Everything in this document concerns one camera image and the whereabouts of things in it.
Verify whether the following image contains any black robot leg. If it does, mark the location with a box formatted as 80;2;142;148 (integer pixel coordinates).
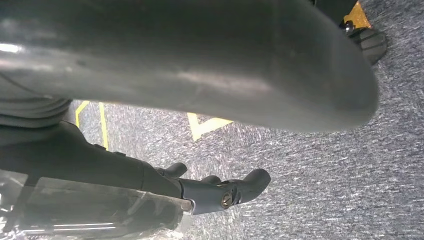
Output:
311;0;360;26

